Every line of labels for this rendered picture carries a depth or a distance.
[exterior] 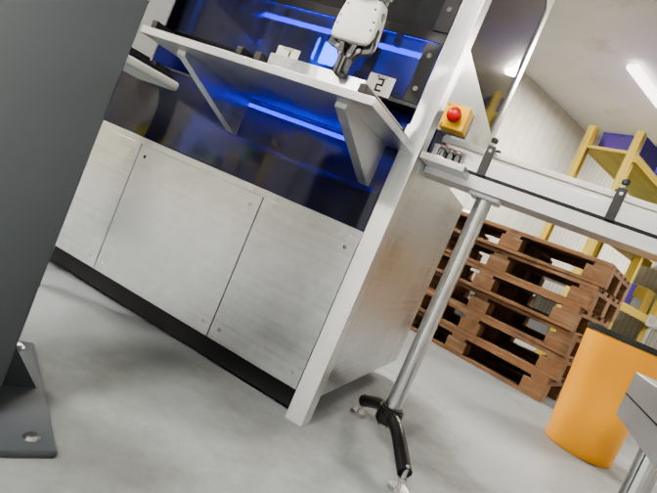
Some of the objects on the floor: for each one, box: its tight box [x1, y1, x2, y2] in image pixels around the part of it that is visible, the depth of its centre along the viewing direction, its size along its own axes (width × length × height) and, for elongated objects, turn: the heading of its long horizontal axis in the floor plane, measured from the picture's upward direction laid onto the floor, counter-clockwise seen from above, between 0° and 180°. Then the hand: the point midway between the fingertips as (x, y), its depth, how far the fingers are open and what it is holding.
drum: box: [546, 321, 657, 469], centre depth 254 cm, size 39×39×62 cm
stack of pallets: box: [410, 211, 632, 402], centre depth 408 cm, size 143×98×102 cm
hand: (341, 67), depth 112 cm, fingers closed, pressing on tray
